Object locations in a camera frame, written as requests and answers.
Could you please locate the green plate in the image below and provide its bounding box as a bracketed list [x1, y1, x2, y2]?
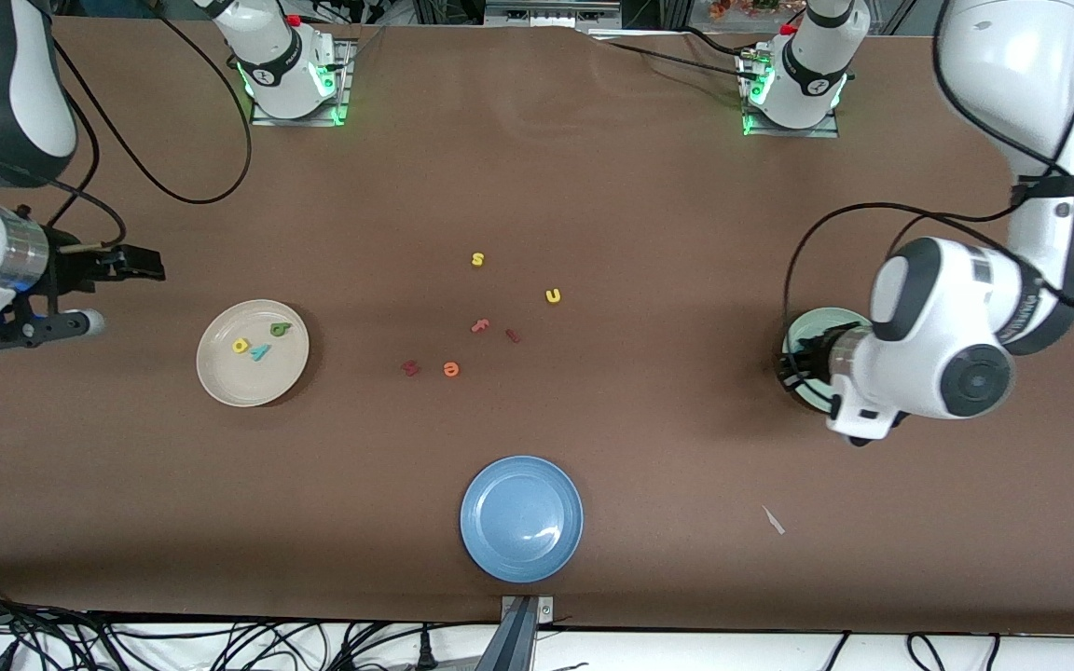
[782, 308, 874, 416]

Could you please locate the beige brown plate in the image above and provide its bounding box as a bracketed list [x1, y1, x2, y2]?
[196, 299, 310, 408]

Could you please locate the brown table cover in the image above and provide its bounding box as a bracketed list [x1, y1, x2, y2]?
[0, 14, 1074, 637]

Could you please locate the blue plate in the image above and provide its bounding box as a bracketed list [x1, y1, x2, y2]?
[460, 455, 585, 584]

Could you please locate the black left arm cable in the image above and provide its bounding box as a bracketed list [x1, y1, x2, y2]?
[782, 0, 1074, 388]

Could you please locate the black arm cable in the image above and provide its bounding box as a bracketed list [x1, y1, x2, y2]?
[20, 0, 254, 253]
[782, 0, 1074, 388]

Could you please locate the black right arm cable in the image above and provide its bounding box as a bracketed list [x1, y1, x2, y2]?
[20, 0, 254, 253]

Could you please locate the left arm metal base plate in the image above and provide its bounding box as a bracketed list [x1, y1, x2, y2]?
[740, 51, 841, 139]

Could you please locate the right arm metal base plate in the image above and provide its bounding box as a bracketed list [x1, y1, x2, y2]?
[250, 37, 353, 127]

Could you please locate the black looped cable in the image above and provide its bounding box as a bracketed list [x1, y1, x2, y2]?
[905, 632, 1002, 671]

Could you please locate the black cable on table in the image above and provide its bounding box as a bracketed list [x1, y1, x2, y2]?
[584, 26, 766, 83]

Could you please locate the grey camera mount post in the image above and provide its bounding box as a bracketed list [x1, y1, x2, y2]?
[497, 595, 557, 671]

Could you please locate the grey metal frame box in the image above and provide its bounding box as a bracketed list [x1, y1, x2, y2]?
[484, 0, 622, 27]

